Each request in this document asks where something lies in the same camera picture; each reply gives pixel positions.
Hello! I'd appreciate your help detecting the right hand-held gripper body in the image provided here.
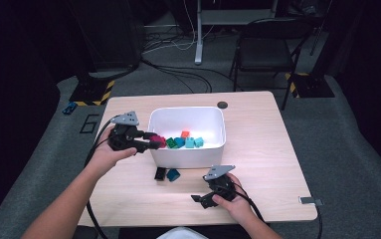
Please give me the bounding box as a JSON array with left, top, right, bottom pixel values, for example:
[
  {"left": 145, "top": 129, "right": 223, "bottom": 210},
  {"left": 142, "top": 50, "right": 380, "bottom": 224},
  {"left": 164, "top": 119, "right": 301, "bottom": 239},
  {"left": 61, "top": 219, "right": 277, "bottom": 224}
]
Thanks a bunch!
[{"left": 203, "top": 164, "right": 237, "bottom": 202}]

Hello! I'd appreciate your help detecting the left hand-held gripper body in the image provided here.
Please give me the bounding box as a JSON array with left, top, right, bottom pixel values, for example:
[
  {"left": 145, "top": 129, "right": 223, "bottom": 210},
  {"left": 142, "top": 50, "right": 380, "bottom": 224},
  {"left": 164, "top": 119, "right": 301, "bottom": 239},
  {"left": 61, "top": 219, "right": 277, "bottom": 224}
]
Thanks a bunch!
[{"left": 107, "top": 111, "right": 146, "bottom": 153}]

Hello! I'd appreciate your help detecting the magenta toy block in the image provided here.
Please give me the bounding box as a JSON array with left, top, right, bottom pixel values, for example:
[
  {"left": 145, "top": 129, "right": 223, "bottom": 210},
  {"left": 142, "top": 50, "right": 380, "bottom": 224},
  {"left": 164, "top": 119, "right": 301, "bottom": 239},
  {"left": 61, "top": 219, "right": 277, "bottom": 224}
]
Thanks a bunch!
[{"left": 149, "top": 134, "right": 168, "bottom": 149}]

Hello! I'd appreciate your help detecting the white plastic storage bin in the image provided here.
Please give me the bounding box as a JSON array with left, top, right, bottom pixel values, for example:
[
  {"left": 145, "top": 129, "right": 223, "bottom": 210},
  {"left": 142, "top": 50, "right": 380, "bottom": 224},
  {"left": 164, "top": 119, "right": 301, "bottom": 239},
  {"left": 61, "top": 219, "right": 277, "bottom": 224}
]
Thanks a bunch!
[{"left": 147, "top": 106, "right": 228, "bottom": 169}]

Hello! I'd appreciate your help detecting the person's right hand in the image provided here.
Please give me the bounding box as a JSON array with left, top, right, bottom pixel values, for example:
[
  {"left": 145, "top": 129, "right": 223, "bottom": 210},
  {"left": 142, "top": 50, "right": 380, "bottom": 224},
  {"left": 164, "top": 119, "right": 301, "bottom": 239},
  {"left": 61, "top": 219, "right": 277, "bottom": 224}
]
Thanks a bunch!
[{"left": 212, "top": 172, "right": 256, "bottom": 227}]

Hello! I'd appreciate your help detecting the person's left hand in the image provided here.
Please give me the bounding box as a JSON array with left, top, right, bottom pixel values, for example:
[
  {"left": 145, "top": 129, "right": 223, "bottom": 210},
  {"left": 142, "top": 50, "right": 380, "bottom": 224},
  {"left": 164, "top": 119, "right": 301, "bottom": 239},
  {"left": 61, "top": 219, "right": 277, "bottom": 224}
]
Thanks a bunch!
[{"left": 84, "top": 138, "right": 138, "bottom": 178}]

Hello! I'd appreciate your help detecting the black toy block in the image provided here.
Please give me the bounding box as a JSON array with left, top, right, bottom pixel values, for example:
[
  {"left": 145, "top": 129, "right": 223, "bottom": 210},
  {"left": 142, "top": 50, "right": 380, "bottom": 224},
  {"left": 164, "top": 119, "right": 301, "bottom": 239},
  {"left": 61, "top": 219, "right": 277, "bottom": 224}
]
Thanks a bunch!
[{"left": 154, "top": 166, "right": 167, "bottom": 182}]

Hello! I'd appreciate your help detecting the dark blue toy block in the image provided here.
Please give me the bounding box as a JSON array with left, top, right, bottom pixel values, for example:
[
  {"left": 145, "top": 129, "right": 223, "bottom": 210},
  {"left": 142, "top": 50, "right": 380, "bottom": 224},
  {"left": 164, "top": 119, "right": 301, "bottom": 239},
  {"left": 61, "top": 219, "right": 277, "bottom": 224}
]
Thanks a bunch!
[{"left": 166, "top": 168, "right": 181, "bottom": 182}]

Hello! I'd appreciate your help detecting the person's white shirt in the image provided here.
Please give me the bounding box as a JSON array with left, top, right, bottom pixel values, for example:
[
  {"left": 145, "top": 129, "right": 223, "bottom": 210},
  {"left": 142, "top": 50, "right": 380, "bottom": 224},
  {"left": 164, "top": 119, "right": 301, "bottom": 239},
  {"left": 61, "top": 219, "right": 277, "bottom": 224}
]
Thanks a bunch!
[{"left": 156, "top": 226, "right": 209, "bottom": 239}]

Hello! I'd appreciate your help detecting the black yellow striped stand base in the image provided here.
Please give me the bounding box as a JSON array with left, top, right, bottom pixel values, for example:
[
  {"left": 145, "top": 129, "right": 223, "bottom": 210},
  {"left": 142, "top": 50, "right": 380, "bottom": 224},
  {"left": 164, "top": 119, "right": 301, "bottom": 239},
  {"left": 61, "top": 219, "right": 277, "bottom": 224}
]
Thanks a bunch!
[
  {"left": 69, "top": 74, "right": 116, "bottom": 108},
  {"left": 285, "top": 72, "right": 335, "bottom": 99}
]

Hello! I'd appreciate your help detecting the small blue floor object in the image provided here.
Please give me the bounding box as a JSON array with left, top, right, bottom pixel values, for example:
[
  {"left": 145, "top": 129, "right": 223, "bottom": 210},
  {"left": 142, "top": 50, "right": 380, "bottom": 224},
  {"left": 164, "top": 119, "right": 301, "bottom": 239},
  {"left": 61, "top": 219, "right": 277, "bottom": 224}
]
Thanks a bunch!
[{"left": 62, "top": 101, "right": 79, "bottom": 116}]

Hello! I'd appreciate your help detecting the metal table edge clamp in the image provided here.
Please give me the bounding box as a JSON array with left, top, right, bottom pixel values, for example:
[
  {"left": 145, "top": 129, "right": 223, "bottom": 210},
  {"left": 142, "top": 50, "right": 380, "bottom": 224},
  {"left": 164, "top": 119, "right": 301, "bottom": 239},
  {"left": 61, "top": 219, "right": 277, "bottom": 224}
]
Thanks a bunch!
[{"left": 297, "top": 196, "right": 325, "bottom": 207}]

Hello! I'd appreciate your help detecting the large dark box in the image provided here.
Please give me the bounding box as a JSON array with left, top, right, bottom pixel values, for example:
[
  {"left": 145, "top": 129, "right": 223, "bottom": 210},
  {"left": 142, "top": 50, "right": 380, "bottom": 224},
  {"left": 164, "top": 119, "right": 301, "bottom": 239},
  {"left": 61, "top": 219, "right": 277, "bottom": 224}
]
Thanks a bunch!
[{"left": 67, "top": 0, "right": 146, "bottom": 73}]

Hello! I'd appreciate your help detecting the black folding chair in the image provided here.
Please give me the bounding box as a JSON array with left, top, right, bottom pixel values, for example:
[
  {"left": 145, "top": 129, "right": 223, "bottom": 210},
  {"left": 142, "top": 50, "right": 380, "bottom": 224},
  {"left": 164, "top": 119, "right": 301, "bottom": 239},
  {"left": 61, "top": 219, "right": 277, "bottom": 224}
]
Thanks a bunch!
[{"left": 229, "top": 16, "right": 315, "bottom": 112}]

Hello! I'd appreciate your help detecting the left hand-held gripper cable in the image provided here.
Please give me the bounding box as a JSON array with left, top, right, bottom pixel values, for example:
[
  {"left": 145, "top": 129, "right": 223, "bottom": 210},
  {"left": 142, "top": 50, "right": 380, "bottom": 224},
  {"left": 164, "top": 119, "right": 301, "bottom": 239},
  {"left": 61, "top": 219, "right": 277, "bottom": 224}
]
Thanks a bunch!
[{"left": 84, "top": 115, "right": 121, "bottom": 239}]

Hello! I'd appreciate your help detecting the hand-held gripper cable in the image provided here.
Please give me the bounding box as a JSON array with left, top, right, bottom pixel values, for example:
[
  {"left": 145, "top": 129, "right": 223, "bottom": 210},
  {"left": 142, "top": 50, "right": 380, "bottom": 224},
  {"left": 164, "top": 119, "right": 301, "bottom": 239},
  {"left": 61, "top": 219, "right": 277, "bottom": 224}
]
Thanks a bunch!
[
  {"left": 84, "top": 115, "right": 121, "bottom": 239},
  {"left": 233, "top": 183, "right": 266, "bottom": 223}
]

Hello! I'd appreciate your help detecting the right hand-held gripper cable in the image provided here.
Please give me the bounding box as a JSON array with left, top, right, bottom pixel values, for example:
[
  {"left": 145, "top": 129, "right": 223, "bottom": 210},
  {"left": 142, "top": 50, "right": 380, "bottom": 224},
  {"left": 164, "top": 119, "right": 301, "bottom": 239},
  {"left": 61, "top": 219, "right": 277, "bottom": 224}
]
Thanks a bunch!
[{"left": 233, "top": 183, "right": 266, "bottom": 223}]

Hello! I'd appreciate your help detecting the black floor cable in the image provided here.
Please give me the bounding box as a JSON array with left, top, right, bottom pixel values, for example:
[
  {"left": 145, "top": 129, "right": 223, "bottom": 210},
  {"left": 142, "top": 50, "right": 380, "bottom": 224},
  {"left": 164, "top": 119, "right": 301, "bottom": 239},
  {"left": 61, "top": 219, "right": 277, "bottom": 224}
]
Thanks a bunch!
[{"left": 140, "top": 58, "right": 244, "bottom": 94}]

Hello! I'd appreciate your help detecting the white floor cable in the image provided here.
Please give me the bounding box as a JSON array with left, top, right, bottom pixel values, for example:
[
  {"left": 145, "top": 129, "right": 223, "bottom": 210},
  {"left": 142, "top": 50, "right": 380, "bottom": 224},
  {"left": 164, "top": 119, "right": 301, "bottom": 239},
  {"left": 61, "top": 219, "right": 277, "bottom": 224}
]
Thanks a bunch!
[{"left": 142, "top": 0, "right": 214, "bottom": 54}]

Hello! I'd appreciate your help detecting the black clamp cable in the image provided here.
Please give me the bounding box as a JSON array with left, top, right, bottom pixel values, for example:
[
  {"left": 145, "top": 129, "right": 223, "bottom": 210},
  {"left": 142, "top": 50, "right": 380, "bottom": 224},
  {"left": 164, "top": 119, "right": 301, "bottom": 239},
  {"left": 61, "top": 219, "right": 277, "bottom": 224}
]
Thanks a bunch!
[{"left": 313, "top": 203, "right": 324, "bottom": 239}]

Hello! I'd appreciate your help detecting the white desk frame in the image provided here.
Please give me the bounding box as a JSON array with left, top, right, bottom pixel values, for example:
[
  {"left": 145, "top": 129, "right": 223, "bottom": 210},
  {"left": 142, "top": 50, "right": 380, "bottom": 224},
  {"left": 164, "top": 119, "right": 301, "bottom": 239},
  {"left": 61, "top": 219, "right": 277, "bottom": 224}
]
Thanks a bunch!
[{"left": 194, "top": 0, "right": 279, "bottom": 66}]

